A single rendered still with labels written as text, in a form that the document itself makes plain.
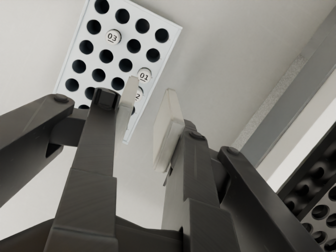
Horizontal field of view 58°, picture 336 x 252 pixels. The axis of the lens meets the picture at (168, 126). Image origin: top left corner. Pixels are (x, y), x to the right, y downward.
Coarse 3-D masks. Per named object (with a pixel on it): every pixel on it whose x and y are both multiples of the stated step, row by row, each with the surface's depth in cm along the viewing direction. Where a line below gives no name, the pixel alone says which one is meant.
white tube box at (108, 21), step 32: (96, 0) 26; (128, 0) 26; (96, 32) 29; (128, 32) 27; (160, 32) 30; (64, 64) 27; (96, 64) 28; (128, 64) 31; (160, 64) 28; (128, 128) 30
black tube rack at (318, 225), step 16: (320, 144) 24; (320, 160) 23; (304, 176) 24; (320, 176) 24; (288, 192) 24; (304, 192) 25; (320, 192) 21; (304, 208) 22; (320, 208) 25; (304, 224) 25; (320, 224) 22; (320, 240) 23
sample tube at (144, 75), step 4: (140, 68) 29; (144, 68) 27; (140, 72) 27; (144, 72) 27; (148, 72) 27; (140, 76) 27; (144, 76) 27; (148, 76) 27; (140, 80) 27; (144, 80) 27; (148, 80) 27
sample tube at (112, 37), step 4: (108, 32) 25; (112, 32) 25; (116, 32) 26; (108, 36) 26; (112, 36) 26; (116, 36) 26; (120, 36) 27; (108, 40) 26; (112, 40) 26; (116, 40) 26; (112, 44) 26
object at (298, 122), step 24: (312, 72) 22; (288, 96) 24; (312, 96) 21; (264, 120) 25; (288, 120) 22; (312, 120) 20; (264, 144) 23; (288, 144) 21; (312, 144) 20; (264, 168) 22; (288, 168) 21
